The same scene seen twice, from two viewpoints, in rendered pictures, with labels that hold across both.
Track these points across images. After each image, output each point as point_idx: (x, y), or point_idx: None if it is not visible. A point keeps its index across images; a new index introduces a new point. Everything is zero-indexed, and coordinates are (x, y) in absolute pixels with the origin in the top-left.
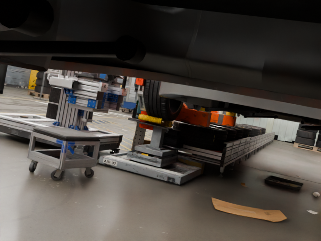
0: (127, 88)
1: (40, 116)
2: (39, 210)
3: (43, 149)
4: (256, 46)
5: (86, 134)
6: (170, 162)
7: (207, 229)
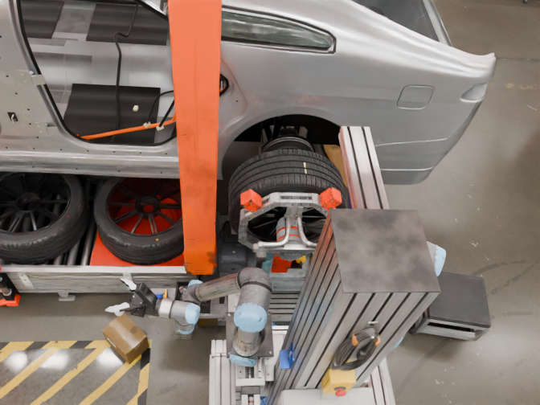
0: (235, 300)
1: None
2: (526, 264)
3: (457, 333)
4: None
5: (441, 279)
6: None
7: (431, 178)
